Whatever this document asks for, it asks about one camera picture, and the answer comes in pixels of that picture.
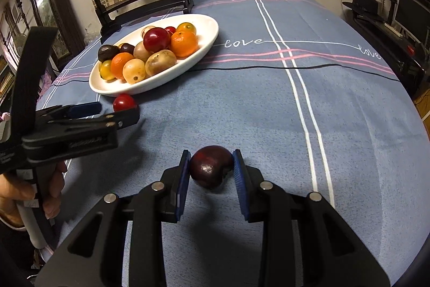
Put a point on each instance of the white keyboard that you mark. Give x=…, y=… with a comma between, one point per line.
x=393, y=29

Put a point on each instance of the pale pink round fruit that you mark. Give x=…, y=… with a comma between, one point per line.
x=140, y=51

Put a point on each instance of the dark maroon mangosteen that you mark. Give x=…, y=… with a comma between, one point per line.
x=211, y=171

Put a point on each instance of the yellow-green small citrus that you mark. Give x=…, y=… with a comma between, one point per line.
x=105, y=70

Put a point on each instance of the clear plastic bags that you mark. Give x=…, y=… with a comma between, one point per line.
x=92, y=36

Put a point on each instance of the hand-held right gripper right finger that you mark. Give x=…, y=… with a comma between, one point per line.
x=240, y=182

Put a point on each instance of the small round orange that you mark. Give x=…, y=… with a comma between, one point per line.
x=186, y=27

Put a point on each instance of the dark purple plum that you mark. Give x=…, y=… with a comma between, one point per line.
x=127, y=48

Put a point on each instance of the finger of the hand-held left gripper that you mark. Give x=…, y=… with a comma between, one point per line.
x=124, y=117
x=84, y=108

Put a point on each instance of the dark wood framed painting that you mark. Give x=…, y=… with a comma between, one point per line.
x=47, y=4

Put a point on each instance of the glossy red round fruit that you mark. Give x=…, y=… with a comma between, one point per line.
x=170, y=29

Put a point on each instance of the red cherry tomato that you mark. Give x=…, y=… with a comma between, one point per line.
x=124, y=102

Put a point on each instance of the speckled tan oval fruit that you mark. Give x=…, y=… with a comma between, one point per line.
x=160, y=62

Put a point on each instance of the white oval plate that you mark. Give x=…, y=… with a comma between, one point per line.
x=205, y=28

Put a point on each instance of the large orange mandarin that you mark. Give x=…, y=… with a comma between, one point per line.
x=121, y=64
x=183, y=44

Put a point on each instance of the black desk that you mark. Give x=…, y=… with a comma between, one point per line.
x=379, y=34

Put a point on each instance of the person's left hand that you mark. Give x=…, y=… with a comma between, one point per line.
x=13, y=196

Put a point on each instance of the tan spotted round fruit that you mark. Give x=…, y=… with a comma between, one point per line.
x=134, y=70

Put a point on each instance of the black hat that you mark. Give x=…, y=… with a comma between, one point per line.
x=364, y=3

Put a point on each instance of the small red object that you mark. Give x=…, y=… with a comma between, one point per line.
x=411, y=49

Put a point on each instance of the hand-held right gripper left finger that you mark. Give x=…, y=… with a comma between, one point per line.
x=183, y=179

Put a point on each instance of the black computer monitor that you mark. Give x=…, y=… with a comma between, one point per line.
x=413, y=14

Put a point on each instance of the pale yellow round fruit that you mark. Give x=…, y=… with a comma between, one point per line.
x=146, y=30

